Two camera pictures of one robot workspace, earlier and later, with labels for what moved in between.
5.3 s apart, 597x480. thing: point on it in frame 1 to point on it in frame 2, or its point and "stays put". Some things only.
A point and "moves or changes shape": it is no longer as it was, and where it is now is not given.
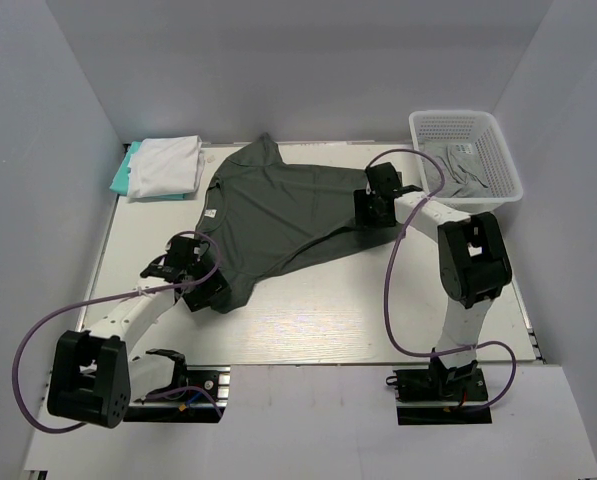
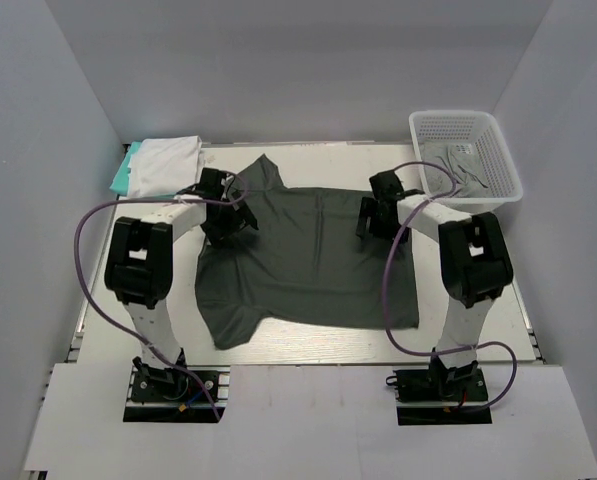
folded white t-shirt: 166,166 stays put
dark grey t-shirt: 264,216 moves or changes shape
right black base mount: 456,395 stays put
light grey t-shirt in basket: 463,170 stays put
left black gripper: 213,288 to 242,215
